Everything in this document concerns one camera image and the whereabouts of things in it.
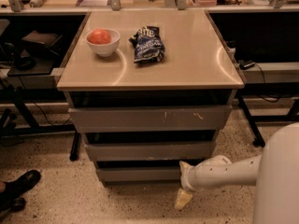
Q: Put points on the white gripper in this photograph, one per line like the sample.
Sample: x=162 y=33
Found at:
x=195 y=178

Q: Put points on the grey bottom drawer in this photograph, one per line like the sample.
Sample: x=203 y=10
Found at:
x=139 y=174

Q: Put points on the grey drawer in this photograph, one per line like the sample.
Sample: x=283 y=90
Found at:
x=151 y=151
x=150 y=119
x=139 y=174

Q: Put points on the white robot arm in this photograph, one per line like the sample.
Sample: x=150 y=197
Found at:
x=274 y=174

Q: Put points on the grey middle drawer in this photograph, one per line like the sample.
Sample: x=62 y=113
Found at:
x=151 y=151

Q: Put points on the grey top drawer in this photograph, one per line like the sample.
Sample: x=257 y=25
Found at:
x=150 y=119

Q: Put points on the grey drawer cabinet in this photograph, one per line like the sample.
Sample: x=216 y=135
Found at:
x=196 y=71

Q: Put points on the black power adapter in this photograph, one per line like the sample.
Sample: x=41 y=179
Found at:
x=244 y=65

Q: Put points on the blue chip bag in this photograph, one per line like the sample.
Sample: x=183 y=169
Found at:
x=148 y=46

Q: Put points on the white ceramic bowl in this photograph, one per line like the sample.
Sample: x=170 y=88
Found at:
x=107 y=49

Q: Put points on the black shoe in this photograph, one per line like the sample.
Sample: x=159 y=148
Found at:
x=13 y=189

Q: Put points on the red apple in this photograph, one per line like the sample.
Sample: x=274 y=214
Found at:
x=99 y=37

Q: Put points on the dark box under desk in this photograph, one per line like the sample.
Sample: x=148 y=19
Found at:
x=42 y=45

